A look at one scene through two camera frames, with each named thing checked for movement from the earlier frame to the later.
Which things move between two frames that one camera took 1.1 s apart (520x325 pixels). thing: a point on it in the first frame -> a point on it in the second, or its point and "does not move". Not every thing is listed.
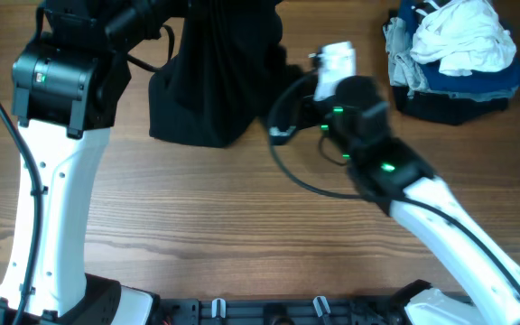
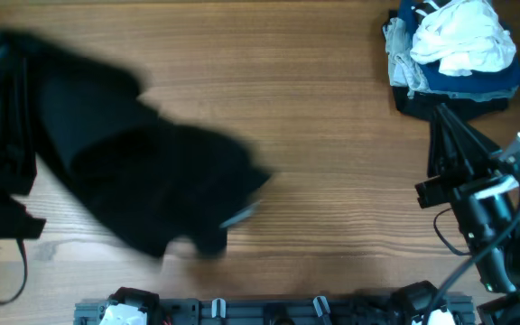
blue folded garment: (496, 79) does not move
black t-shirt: (222, 74) -> (160, 181)
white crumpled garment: (465, 36) does not move
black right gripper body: (305, 106) -> (455, 181)
